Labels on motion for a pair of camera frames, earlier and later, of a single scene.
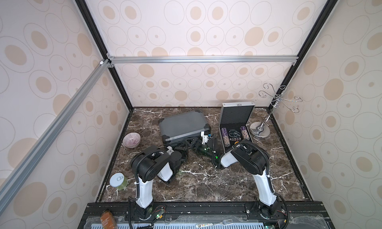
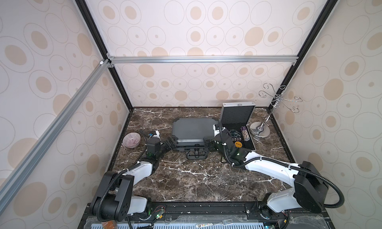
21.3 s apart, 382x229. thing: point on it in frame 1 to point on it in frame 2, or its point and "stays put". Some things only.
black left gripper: (183, 151) to (171, 146)
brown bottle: (108, 221) stays put
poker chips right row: (245, 135) stays put
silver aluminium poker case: (233, 126) stays put
